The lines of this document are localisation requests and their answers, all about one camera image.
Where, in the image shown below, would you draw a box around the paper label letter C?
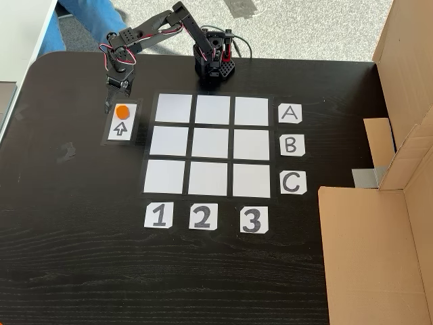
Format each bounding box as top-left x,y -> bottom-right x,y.
279,171 -> 307,196

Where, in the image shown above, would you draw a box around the grey floor socket plate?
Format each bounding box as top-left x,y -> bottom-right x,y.
223,0 -> 260,20

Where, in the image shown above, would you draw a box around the brown cardboard sheet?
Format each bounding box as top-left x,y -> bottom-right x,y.
317,101 -> 433,325
363,0 -> 433,170

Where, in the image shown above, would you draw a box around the paper label number 3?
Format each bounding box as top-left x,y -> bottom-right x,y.
240,206 -> 269,234

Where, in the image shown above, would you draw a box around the paper label number 1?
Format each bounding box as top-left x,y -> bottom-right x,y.
144,202 -> 174,230

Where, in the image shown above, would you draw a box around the paper label letter A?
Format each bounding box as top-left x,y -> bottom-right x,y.
278,104 -> 303,125

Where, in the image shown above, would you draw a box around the clear tape scraps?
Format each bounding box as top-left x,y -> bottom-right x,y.
57,142 -> 77,164

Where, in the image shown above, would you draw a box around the black and red clamp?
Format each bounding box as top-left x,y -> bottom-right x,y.
221,29 -> 235,64

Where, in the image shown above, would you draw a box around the white desk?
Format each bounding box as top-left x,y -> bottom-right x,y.
0,0 -> 60,143

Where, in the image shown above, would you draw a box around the person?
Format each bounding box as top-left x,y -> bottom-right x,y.
36,0 -> 129,58

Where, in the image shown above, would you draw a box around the black cable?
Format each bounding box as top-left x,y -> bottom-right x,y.
199,25 -> 253,60

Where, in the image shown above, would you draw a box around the paper label number 2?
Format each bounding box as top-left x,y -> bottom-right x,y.
188,202 -> 219,231

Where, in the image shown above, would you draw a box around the white nine-square paper grid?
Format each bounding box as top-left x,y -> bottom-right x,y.
140,91 -> 277,200

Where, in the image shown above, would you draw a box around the white arrow paper sheet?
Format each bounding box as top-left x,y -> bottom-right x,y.
101,97 -> 143,147

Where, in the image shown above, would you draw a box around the paper label letter B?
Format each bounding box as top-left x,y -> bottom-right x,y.
279,134 -> 306,157

